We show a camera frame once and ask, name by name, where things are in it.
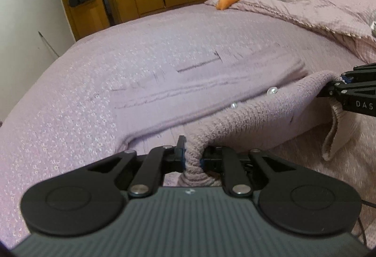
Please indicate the thin metal rod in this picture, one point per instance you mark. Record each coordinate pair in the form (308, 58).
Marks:
(45, 41)

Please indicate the lilac knitted sweater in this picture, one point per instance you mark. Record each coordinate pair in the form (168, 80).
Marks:
(247, 98)

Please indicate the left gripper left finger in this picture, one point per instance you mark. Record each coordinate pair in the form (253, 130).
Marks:
(141, 175)

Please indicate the pink checked quilt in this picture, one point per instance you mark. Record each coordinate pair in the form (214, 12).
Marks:
(347, 21)

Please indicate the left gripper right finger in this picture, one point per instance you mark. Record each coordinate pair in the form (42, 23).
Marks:
(243, 173)

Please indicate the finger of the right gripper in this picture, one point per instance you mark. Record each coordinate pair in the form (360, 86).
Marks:
(356, 98)
(360, 74)

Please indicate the pink floral bedspread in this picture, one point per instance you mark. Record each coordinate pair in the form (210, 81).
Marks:
(65, 122)

